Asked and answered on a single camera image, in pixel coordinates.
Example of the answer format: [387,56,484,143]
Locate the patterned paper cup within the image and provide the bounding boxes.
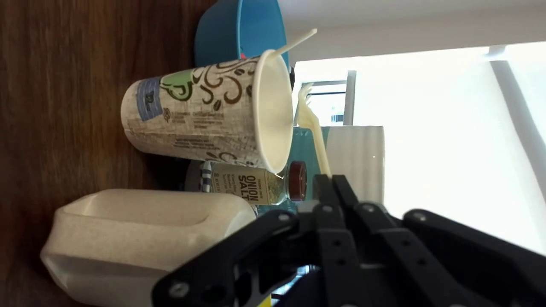
[119,50,296,176]

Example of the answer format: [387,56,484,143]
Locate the blue plastic bowl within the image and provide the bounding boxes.
[192,0,291,73]

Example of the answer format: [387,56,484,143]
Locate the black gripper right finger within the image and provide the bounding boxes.
[330,172,546,307]

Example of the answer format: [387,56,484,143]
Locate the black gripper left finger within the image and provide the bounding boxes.
[149,172,364,307]

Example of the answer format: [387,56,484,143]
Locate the white plastic spoon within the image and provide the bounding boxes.
[271,27,318,58]

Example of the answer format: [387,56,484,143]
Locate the white plastic fork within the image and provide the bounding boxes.
[294,84,334,179]

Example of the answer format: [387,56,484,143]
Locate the white plastic pitcher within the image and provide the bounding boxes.
[38,188,259,307]

